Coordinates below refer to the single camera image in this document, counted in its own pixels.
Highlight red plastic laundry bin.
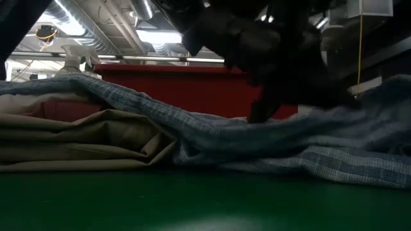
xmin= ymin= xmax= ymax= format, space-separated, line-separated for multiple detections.
xmin=94 ymin=64 xmax=299 ymax=121

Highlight maroon garment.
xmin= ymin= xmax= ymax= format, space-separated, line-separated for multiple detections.
xmin=24 ymin=101 xmax=104 ymax=123

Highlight round silver duct pipe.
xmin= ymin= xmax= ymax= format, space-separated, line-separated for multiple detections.
xmin=130 ymin=0 xmax=155 ymax=21

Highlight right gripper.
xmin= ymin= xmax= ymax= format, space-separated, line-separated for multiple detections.
xmin=153 ymin=0 xmax=290 ymax=125

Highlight ceiling cable reel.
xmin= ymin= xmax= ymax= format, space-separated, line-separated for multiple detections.
xmin=35 ymin=24 xmax=58 ymax=44

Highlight silver ventilation duct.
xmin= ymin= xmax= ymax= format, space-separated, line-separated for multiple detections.
xmin=44 ymin=0 xmax=123 ymax=55

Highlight khaki trousers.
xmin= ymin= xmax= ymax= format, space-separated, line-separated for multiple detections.
xmin=0 ymin=108 xmax=178 ymax=173

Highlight bright ceiling light panel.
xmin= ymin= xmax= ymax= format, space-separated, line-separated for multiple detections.
xmin=136 ymin=29 xmax=184 ymax=46

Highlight clear plastic spray bottle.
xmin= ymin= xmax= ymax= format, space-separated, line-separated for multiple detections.
xmin=53 ymin=44 xmax=102 ymax=78

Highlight blue striped shirt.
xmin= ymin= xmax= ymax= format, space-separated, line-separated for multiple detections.
xmin=0 ymin=73 xmax=411 ymax=191

